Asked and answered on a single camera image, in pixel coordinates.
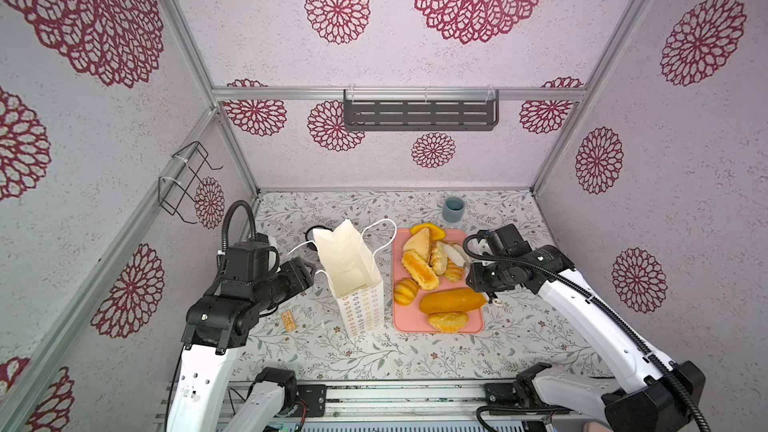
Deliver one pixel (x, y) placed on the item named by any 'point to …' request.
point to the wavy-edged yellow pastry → (417, 268)
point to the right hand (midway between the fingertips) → (470, 276)
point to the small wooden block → (288, 320)
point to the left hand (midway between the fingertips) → (307, 277)
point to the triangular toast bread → (420, 244)
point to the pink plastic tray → (475, 319)
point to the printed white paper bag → (354, 275)
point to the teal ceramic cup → (453, 209)
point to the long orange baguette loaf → (451, 300)
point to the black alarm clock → (310, 235)
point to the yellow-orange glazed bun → (436, 232)
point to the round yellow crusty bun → (448, 322)
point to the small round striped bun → (405, 291)
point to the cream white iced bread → (438, 258)
